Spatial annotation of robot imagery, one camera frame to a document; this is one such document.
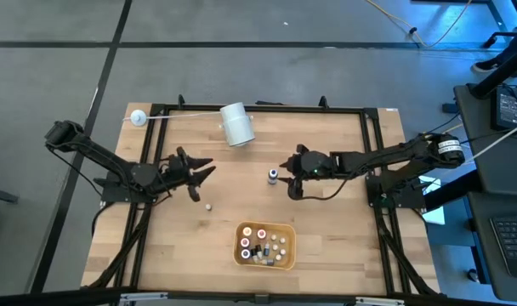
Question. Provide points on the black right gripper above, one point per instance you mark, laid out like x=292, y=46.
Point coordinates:
x=314, y=166

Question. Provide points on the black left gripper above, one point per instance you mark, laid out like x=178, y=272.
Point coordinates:
x=177, y=172

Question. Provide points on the large blue-capped dye bottle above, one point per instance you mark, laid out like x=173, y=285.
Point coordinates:
x=273, y=174

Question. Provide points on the small grape purple dye bottle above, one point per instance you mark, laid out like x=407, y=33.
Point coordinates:
x=208, y=207

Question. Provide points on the small black dye bottle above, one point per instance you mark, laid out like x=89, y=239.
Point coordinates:
x=256, y=251

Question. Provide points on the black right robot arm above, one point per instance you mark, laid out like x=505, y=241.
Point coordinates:
x=394, y=155

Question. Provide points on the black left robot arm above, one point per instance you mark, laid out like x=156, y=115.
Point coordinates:
x=109, y=159

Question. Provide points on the white cylindrical cup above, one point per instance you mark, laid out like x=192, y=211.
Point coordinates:
x=237, y=123

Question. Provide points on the yellow plastic bin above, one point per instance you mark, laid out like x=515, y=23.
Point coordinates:
x=289, y=231

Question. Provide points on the white round puck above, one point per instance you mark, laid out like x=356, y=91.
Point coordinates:
x=138, y=117

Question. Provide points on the white paper sheet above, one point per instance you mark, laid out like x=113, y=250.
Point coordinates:
x=433, y=215

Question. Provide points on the black desk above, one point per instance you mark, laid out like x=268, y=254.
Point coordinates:
x=496, y=178

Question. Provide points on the black caster wheel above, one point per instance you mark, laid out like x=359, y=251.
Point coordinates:
x=473, y=275

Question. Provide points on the black power adapter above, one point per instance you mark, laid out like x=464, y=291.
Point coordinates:
x=507, y=108

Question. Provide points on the person's shoe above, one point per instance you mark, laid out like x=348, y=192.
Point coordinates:
x=492, y=67

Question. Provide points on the black diagonal pole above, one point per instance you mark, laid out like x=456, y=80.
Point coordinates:
x=501, y=74

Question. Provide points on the black keyboard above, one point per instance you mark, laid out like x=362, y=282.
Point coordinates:
x=513, y=242

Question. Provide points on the black chair base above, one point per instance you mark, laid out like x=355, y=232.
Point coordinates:
x=503, y=35

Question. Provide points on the black aluminium table frame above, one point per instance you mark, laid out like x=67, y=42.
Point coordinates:
x=263, y=109

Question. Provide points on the silver metal bracket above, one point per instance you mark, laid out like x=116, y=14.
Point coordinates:
x=143, y=296
x=379, y=301

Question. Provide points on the black camera rail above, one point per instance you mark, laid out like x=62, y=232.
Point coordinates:
x=50, y=297

